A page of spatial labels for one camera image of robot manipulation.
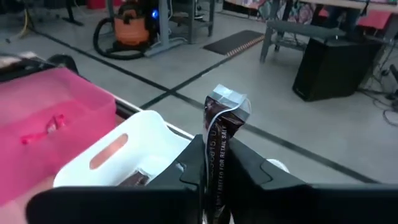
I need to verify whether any black speaker box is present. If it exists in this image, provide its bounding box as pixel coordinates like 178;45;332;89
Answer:
292;37;385;103

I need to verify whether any black floor mat orange edge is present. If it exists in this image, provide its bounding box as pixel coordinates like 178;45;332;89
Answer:
202;29;265;57

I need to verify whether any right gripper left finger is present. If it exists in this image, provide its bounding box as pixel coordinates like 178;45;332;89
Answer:
26;135;208;224

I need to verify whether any black floor cable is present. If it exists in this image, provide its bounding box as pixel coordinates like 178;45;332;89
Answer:
357;62;398;128

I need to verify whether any red KitKat mini bar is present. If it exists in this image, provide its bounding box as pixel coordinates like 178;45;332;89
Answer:
20;113;68;146

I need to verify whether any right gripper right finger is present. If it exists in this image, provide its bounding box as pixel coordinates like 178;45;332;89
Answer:
228;138;398;224

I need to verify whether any pink-red translucent plastic basket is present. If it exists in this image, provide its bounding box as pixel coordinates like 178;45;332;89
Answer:
0;67;118;208

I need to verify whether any grey metal bench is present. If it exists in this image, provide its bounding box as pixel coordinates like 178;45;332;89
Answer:
259;20;348;65

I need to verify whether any dark chocolate mini bar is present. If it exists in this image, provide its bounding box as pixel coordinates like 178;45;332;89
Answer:
202;83;252;224
119;169;153;187

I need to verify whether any orange shop vacuum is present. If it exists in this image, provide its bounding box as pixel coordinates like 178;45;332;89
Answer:
113;1;161;47
93;17;147;60

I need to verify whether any white plastic basket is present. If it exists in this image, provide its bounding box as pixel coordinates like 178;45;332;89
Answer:
52;110;290;187

